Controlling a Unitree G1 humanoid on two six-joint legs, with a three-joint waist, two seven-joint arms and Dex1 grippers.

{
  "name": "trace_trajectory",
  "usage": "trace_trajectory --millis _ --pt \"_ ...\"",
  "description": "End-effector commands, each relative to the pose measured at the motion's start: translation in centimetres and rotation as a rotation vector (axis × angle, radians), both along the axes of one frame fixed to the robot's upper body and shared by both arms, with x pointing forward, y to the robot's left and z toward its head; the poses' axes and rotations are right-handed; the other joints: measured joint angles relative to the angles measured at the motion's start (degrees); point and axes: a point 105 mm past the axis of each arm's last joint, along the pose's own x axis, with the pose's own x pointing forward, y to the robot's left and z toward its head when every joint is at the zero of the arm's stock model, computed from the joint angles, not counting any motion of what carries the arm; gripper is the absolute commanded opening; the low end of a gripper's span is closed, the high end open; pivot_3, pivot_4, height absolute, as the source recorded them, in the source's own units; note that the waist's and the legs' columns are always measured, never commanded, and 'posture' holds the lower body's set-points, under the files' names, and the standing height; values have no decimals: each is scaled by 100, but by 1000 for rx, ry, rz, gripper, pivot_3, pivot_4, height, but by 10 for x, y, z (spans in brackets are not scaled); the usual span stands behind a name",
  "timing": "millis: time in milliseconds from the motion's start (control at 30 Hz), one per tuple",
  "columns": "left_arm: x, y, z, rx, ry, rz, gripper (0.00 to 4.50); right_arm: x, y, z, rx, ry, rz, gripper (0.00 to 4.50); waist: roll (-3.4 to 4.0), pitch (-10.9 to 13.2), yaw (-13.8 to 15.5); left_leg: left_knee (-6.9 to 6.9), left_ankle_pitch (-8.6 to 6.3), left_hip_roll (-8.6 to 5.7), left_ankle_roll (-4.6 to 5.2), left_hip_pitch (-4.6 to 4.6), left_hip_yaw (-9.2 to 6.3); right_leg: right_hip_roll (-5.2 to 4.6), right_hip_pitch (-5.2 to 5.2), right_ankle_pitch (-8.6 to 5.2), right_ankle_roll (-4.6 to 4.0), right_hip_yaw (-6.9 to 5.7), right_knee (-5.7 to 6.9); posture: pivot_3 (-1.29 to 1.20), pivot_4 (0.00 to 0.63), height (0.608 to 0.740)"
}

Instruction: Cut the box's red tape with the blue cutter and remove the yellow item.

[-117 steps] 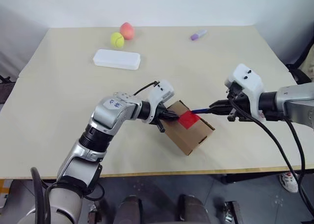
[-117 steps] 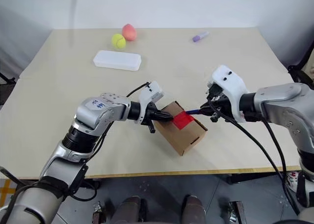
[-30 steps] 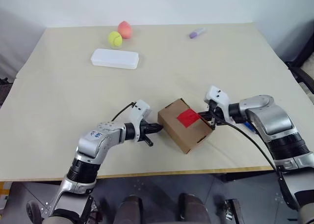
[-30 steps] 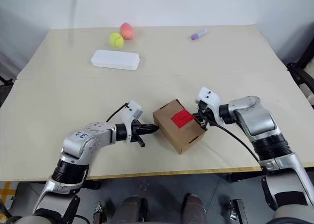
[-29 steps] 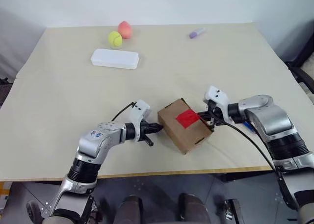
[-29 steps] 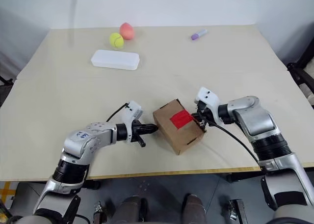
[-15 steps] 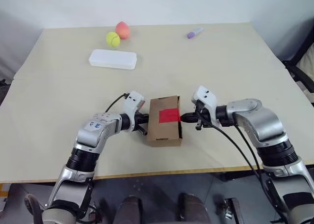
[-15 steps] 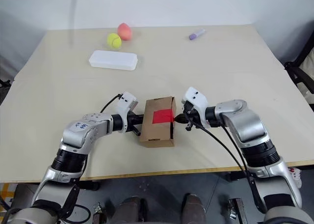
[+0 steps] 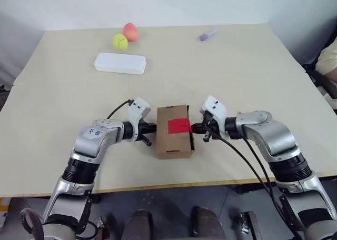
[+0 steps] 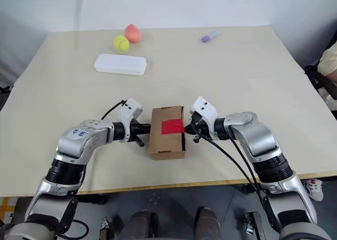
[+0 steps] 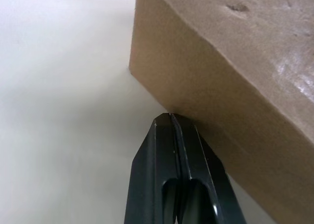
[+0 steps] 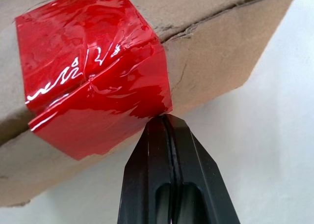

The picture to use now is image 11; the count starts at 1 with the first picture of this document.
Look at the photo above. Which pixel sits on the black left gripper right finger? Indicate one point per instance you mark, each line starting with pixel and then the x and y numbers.
pixel 203 184

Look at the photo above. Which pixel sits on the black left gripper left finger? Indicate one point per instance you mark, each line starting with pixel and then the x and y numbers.
pixel 152 165

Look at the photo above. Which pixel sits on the brown cardboard box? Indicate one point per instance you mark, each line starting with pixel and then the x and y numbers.
pixel 220 62

